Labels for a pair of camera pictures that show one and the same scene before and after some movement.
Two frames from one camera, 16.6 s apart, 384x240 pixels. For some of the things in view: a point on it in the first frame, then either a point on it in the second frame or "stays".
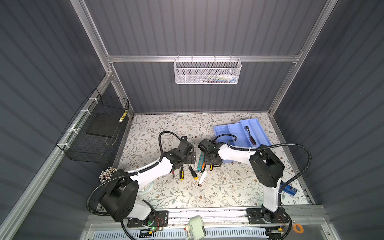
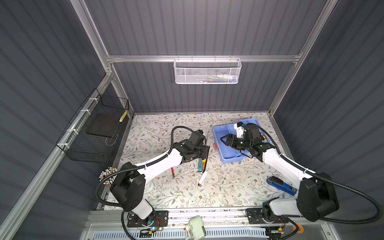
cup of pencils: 106,174 stays
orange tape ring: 301,228 stays
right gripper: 207,162 → 231,137
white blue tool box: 248,133 stays
